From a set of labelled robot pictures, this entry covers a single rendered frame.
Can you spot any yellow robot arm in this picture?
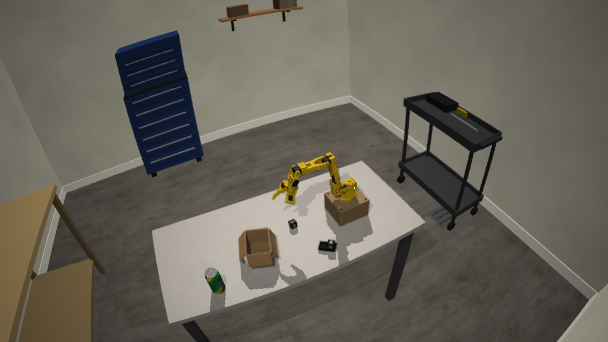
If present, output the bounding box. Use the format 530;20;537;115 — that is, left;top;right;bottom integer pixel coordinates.
287;152;357;202

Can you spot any green drink can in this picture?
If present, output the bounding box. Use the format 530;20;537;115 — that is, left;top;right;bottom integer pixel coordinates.
205;268;225;294

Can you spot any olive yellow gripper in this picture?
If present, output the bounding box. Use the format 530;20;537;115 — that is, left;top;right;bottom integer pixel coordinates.
272;180;298;204

